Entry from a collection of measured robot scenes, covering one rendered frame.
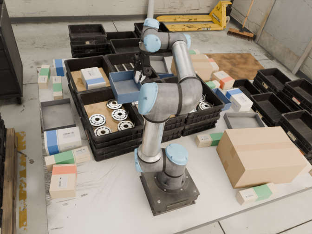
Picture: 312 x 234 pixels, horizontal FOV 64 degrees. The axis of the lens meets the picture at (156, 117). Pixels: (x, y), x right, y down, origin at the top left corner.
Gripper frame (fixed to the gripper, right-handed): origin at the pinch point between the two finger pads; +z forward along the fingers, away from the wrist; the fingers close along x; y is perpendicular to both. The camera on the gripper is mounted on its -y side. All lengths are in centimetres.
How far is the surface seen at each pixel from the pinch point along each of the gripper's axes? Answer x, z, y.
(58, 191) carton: 45, 42, -38
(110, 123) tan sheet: 12.5, 30.8, -1.6
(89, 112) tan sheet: 23.3, 32.2, 10.7
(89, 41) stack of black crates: 1, 60, 159
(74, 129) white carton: 34, 38, 1
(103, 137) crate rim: 21.1, 22.4, -20.4
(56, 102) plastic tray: 42, 45, 36
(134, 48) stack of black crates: -49, 56, 146
